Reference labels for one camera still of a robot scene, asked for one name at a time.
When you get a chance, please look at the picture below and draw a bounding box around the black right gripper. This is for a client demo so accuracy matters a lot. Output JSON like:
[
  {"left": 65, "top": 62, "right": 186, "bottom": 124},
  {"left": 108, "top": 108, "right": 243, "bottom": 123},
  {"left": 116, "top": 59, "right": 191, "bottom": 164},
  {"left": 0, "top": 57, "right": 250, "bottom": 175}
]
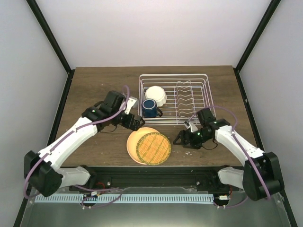
[{"left": 173, "top": 129, "right": 211, "bottom": 150}]

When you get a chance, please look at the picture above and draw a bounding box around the blue mug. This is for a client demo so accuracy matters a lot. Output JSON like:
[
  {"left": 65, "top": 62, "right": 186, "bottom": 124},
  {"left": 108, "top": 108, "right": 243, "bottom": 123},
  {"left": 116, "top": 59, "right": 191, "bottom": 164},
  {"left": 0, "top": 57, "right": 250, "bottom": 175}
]
[{"left": 142, "top": 99, "right": 163, "bottom": 118}]

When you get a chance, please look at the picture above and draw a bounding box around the orange woven pattern plate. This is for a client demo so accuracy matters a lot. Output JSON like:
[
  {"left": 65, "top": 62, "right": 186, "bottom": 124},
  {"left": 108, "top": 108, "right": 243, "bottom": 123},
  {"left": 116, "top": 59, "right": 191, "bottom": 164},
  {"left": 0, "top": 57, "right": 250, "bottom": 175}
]
[{"left": 126, "top": 127, "right": 158, "bottom": 165}]

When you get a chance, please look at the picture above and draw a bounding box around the white scalloped bowl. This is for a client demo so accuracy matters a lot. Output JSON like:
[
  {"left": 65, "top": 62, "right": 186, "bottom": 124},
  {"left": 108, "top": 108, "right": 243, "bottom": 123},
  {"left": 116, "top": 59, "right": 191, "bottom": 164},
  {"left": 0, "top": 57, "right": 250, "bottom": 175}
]
[{"left": 145, "top": 86, "right": 167, "bottom": 107}]

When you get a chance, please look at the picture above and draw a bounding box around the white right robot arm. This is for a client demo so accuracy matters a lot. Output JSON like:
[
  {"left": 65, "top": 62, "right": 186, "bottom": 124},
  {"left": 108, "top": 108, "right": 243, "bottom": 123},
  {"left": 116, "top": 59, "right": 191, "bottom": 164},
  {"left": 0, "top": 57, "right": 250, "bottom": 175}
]
[{"left": 173, "top": 106, "right": 285, "bottom": 201}]

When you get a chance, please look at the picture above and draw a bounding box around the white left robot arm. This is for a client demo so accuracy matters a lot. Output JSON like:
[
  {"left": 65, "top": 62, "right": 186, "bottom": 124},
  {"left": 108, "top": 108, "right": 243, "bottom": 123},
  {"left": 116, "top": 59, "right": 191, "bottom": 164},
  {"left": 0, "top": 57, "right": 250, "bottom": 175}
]
[{"left": 23, "top": 90, "right": 145, "bottom": 198}]

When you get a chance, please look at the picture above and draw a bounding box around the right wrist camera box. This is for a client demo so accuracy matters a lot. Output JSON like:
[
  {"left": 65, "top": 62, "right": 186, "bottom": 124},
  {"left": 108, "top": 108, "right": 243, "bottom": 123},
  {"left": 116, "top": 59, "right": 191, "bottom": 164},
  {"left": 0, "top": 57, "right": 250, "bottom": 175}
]
[{"left": 184, "top": 120, "right": 198, "bottom": 133}]

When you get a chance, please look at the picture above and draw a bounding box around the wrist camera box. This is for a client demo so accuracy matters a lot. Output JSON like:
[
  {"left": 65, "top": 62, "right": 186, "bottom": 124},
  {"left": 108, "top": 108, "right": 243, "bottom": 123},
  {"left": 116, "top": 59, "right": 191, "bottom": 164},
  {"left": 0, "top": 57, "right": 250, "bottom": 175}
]
[
  {"left": 184, "top": 120, "right": 198, "bottom": 133},
  {"left": 124, "top": 96, "right": 138, "bottom": 114}
]

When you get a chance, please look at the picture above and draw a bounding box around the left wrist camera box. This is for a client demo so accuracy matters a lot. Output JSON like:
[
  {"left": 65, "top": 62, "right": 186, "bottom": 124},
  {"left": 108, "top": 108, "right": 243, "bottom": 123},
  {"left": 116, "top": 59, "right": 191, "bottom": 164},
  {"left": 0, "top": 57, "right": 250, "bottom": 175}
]
[{"left": 124, "top": 96, "right": 138, "bottom": 114}]

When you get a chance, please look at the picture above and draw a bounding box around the white wire dish rack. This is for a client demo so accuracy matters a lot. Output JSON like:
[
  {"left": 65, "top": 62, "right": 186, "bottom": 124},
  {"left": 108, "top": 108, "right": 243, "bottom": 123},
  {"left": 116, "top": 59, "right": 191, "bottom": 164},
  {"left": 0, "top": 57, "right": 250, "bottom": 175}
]
[{"left": 138, "top": 74, "right": 214, "bottom": 126}]

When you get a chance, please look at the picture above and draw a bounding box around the black front frame rail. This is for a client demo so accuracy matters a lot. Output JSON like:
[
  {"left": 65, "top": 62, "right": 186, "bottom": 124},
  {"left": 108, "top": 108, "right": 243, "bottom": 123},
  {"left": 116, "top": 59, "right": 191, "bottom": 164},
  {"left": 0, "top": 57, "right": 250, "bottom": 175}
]
[{"left": 30, "top": 166, "right": 281, "bottom": 190}]

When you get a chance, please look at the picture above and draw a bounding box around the light blue slotted cable duct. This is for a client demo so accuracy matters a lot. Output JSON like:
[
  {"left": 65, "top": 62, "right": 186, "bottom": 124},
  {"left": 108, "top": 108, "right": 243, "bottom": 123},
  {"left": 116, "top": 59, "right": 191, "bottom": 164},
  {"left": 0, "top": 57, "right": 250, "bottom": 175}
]
[{"left": 34, "top": 193, "right": 214, "bottom": 204}]

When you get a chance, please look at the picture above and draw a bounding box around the black frame post left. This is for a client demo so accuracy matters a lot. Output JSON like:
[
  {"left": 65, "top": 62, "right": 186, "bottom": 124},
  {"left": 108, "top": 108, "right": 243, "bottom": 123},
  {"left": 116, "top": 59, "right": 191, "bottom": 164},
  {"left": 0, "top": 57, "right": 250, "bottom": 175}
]
[{"left": 26, "top": 0, "right": 72, "bottom": 74}]

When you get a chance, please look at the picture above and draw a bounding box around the black frame post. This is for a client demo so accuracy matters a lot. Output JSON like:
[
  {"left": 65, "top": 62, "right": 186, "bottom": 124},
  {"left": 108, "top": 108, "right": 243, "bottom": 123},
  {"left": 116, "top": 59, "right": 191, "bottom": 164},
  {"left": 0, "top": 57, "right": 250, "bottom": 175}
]
[
  {"left": 26, "top": 0, "right": 72, "bottom": 74},
  {"left": 235, "top": 0, "right": 282, "bottom": 70}
]

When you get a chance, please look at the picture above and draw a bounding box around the black frame post right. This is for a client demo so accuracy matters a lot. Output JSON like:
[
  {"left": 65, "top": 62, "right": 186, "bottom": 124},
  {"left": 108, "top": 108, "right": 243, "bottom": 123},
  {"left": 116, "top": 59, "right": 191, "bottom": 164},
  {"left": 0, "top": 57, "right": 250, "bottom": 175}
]
[{"left": 235, "top": 0, "right": 282, "bottom": 70}]

